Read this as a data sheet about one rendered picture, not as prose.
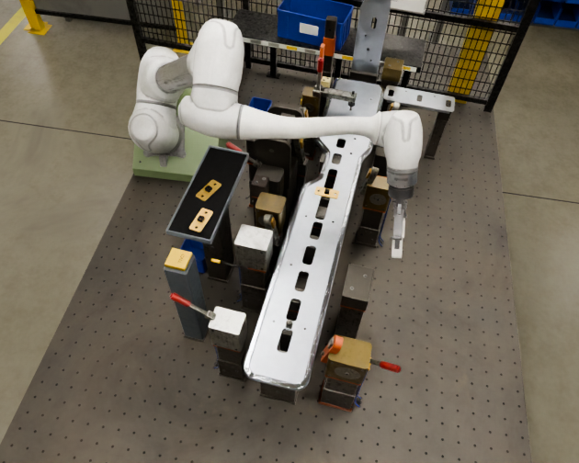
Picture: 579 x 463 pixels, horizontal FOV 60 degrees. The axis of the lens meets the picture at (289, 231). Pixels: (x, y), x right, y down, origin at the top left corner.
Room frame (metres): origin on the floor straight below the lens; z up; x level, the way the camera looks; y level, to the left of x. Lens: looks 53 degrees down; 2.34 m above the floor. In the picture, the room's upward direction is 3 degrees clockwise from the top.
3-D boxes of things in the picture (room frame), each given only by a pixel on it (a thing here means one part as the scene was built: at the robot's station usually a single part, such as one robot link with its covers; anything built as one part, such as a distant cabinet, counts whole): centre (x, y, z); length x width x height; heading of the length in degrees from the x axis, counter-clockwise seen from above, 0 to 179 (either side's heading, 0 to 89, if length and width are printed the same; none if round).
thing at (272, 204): (1.06, 0.08, 0.89); 0.12 x 0.08 x 0.38; 78
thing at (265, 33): (2.10, -0.12, 1.01); 0.90 x 0.22 x 0.03; 78
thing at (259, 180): (1.13, 0.10, 0.90); 0.05 x 0.05 x 0.40; 78
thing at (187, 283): (0.77, 0.31, 0.92); 0.08 x 0.08 x 0.44; 78
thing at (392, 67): (1.87, -0.41, 0.88); 0.08 x 0.08 x 0.36; 78
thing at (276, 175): (1.19, 0.09, 0.89); 0.12 x 0.07 x 0.38; 78
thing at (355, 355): (0.56, -0.19, 0.88); 0.14 x 0.09 x 0.36; 78
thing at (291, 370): (1.16, -0.13, 1.00); 1.38 x 0.22 x 0.02; 168
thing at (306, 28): (2.11, -0.07, 1.10); 0.30 x 0.17 x 0.13; 72
